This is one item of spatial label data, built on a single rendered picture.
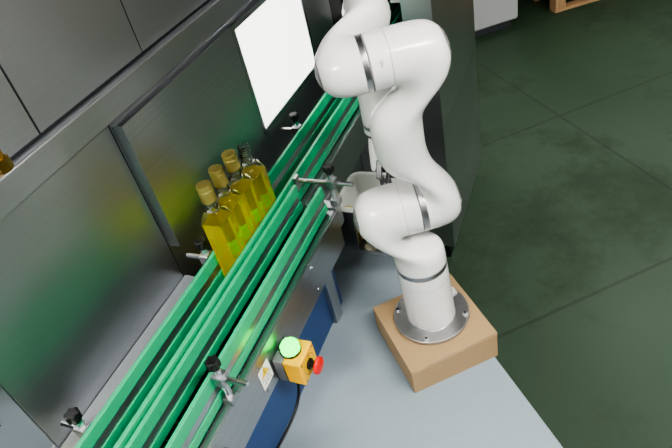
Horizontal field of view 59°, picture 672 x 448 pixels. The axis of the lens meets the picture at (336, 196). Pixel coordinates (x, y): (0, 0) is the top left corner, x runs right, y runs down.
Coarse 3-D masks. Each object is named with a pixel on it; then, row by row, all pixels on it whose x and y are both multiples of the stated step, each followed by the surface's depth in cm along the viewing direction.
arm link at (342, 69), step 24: (360, 0) 103; (384, 0) 106; (336, 24) 100; (360, 24) 102; (384, 24) 107; (336, 48) 96; (360, 48) 95; (336, 72) 96; (360, 72) 95; (336, 96) 100
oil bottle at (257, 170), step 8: (256, 160) 143; (240, 168) 142; (248, 168) 141; (256, 168) 142; (264, 168) 145; (256, 176) 142; (264, 176) 145; (256, 184) 143; (264, 184) 145; (264, 192) 146; (272, 192) 149; (264, 200) 146; (272, 200) 150; (264, 208) 147
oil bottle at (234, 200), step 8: (232, 192) 135; (224, 200) 133; (232, 200) 134; (240, 200) 136; (232, 208) 134; (240, 208) 137; (240, 216) 137; (248, 216) 140; (240, 224) 137; (248, 224) 140; (240, 232) 138; (248, 232) 141; (248, 240) 141
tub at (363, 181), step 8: (352, 176) 173; (360, 176) 174; (368, 176) 173; (360, 184) 176; (368, 184) 175; (376, 184) 174; (344, 192) 168; (352, 192) 173; (360, 192) 177; (344, 200) 168; (352, 200) 173; (344, 208) 162; (352, 208) 162
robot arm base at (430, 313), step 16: (448, 272) 139; (416, 288) 136; (432, 288) 136; (448, 288) 140; (400, 304) 154; (416, 304) 140; (432, 304) 139; (448, 304) 142; (464, 304) 149; (400, 320) 150; (416, 320) 144; (432, 320) 142; (448, 320) 145; (464, 320) 145; (416, 336) 145; (432, 336) 144; (448, 336) 142
